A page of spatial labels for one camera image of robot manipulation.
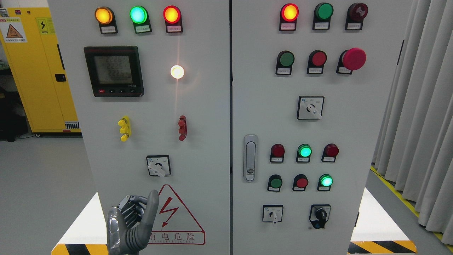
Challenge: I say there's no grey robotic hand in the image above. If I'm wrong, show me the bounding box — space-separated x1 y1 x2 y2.
107 190 159 255

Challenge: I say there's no white rotary light switch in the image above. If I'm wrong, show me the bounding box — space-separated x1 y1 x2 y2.
146 155 171 177

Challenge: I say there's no amber indicator light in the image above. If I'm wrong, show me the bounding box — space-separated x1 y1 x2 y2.
95 6 118 34

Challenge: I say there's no red electric hazard warning sticker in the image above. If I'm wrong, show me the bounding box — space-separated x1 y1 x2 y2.
149 184 206 245

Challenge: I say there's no yellow terminal connector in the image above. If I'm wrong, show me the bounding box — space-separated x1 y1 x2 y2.
118 115 131 142

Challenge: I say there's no red terminal connector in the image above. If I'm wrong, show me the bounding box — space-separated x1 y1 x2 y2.
178 115 188 141

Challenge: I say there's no black digital power meter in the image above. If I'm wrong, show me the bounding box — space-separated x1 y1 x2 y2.
84 46 144 97

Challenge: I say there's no small clear lamp bulb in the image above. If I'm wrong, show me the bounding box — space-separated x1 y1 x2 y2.
170 65 185 79

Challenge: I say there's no grey electrical control cabinet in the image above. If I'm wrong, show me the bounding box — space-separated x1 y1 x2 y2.
48 0 415 255

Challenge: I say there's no dark red indicator light left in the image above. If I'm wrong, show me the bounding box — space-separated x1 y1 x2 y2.
270 144 285 163

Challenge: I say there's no dark red indicator light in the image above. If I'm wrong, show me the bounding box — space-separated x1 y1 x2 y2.
321 143 339 163
270 144 285 163

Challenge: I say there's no red push button lower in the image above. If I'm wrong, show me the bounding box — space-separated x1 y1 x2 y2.
292 174 309 192

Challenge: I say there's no red push button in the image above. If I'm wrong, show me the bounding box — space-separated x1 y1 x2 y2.
292 174 309 192
307 50 327 75

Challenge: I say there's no green lit indicator light middle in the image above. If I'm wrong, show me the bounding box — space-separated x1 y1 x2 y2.
296 144 312 163

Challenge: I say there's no green lit push button lower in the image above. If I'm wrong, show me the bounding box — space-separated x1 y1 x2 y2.
317 174 333 192

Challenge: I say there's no green lit indicator light top-left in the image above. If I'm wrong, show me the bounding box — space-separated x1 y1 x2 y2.
129 5 152 34

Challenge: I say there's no red lit indicator light top-left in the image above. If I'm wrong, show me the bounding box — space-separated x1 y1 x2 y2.
163 5 183 33

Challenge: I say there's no dark red indicator light right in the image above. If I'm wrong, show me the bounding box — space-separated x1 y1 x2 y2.
321 143 339 163

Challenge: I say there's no yellow safety storage cabinet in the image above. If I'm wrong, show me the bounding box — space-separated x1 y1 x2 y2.
1 7 81 134

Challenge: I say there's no green push button upper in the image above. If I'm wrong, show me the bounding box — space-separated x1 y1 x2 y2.
275 50 295 75

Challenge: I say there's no red push button upper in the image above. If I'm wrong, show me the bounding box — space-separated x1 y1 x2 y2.
307 50 327 75

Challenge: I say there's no red lit indicator light right door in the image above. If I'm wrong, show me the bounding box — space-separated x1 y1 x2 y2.
279 3 299 31

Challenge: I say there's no red mushroom emergency stop button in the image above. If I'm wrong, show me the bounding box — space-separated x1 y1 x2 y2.
336 48 367 75

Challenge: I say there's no green indicator light top right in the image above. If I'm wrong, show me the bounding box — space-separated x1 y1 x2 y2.
312 2 334 30

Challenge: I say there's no grey curtain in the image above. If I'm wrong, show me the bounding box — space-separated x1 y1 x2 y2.
373 0 453 245

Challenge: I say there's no dark red buzzer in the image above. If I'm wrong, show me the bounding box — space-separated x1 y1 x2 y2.
345 2 368 30

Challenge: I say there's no white rotary selector switch lower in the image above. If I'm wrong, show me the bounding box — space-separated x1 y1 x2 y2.
262 204 284 224

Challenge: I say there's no silver cabinet door handle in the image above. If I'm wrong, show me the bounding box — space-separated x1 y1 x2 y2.
243 134 258 182

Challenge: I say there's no black knob selector switch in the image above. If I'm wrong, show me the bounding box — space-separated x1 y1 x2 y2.
309 204 331 229

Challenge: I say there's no white rotary selector switch upper-right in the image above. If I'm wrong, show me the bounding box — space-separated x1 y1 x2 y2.
297 96 325 121

